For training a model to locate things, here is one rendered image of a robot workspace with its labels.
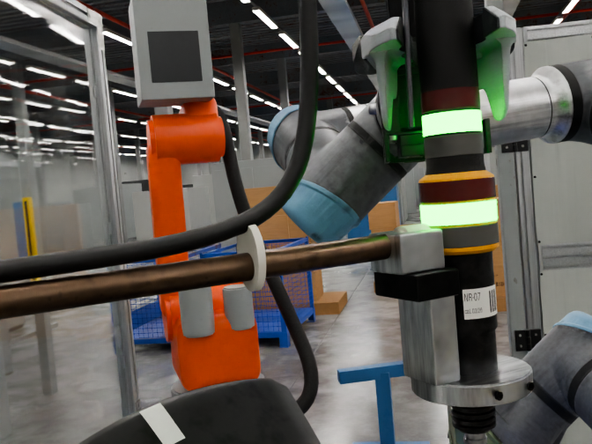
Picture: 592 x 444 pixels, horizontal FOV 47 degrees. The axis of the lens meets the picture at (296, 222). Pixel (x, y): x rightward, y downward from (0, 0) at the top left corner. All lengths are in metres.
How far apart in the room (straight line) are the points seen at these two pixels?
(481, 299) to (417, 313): 0.04
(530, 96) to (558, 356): 0.43
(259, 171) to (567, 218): 8.99
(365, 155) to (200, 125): 3.69
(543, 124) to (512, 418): 0.46
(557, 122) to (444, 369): 0.54
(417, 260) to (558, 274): 1.93
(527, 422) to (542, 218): 1.23
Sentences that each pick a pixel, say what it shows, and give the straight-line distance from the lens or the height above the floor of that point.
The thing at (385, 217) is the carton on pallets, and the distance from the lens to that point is 9.57.
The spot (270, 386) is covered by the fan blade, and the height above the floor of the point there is 1.42.
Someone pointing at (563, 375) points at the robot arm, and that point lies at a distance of 1.10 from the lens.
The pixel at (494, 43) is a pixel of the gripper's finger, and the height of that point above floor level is 1.64.
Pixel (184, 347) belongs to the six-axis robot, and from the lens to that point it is 4.20.
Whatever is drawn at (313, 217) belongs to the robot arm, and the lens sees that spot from 0.64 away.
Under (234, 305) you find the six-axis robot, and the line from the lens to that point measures 4.17.
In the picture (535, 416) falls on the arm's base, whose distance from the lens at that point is 1.11.
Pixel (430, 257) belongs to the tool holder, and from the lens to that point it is 0.38.
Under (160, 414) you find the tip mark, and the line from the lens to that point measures 0.49.
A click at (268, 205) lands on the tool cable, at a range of 0.34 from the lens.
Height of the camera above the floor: 1.57
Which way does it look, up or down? 3 degrees down
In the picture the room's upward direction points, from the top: 5 degrees counter-clockwise
